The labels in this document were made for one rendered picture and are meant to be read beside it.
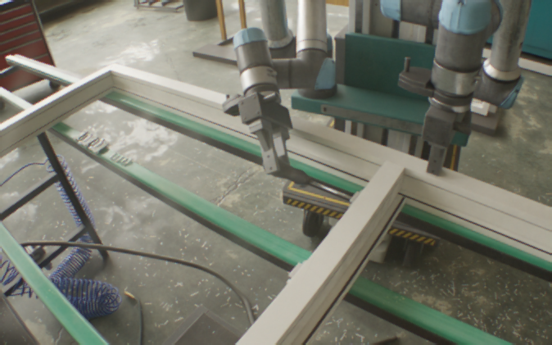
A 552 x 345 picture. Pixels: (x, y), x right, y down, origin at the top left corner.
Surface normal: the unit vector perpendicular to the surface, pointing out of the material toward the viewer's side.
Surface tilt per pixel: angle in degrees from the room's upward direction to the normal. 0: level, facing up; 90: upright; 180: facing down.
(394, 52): 90
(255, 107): 48
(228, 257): 0
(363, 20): 90
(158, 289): 0
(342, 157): 90
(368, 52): 90
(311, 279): 0
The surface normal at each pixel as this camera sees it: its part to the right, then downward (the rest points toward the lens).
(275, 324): -0.07, -0.77
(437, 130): -0.59, 0.55
